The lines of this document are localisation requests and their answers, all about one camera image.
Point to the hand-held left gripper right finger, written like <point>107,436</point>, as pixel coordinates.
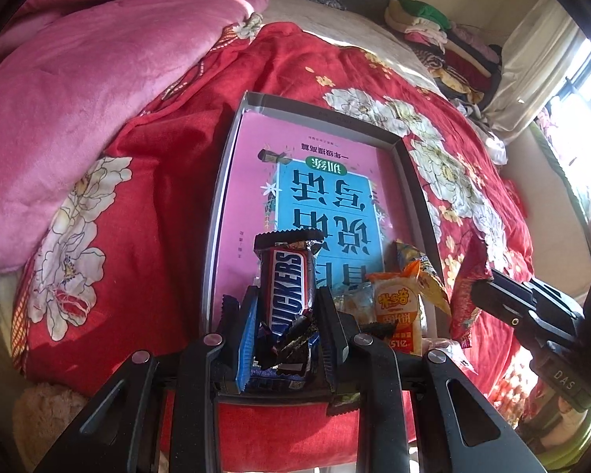
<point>332,350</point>

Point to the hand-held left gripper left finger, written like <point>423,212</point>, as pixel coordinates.
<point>244,350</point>

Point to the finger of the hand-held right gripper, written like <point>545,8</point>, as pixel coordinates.
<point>502,300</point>
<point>559,310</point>

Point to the red snack packet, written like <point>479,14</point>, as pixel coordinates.
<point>468,295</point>

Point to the blue snack packet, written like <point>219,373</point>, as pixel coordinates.
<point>276,385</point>

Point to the clear yellow cake packet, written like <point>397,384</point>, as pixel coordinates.
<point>357,305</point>

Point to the brown chocolate bar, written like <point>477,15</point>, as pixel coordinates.
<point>288,286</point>

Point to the orange yellow snack packet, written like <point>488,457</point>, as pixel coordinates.
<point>396,305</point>

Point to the grey shallow box tray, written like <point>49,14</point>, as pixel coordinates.
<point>320,108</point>

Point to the red floral blanket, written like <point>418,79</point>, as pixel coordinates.
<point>143,256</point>

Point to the green windowsill cover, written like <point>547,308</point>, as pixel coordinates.
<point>561,172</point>

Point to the pink and blue book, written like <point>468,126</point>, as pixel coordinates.
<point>325,197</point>

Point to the white cloth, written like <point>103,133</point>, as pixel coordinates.
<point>492,143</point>

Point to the window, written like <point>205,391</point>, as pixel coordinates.
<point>581,108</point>

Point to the cream curtain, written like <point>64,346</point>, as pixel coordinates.
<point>532,69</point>

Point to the stack of folded clothes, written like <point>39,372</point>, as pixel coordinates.
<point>453,49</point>

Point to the beige bedsheet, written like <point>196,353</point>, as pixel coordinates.
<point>335,24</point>

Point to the pink quilt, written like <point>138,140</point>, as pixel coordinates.
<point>103,59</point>

